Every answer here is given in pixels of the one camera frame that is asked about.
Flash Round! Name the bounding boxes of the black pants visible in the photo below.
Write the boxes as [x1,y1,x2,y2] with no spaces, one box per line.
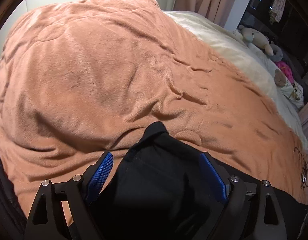
[88,122,308,239]

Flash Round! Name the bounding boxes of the orange-brown blanket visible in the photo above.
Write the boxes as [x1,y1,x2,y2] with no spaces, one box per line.
[0,0,308,215]

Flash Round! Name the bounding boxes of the bear print pillow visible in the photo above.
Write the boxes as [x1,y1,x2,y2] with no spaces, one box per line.
[274,69,304,109]

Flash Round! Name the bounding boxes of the pink plush toy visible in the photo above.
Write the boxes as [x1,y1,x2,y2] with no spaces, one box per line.
[275,60,295,84]

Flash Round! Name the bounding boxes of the cream white duvet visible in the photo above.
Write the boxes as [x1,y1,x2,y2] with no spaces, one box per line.
[164,11,308,152]

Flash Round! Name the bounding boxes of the grey plush toy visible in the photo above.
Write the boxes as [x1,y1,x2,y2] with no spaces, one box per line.
[270,44,283,62]

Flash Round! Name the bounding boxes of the beige teddy bear plush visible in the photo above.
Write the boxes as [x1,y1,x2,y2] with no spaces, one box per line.
[239,25,274,56]

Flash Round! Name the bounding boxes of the floral hanging garment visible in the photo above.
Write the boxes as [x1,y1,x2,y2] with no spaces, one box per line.
[270,0,286,24]

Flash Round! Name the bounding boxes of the black cable on blanket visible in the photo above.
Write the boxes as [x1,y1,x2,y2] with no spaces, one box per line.
[293,145,308,192]

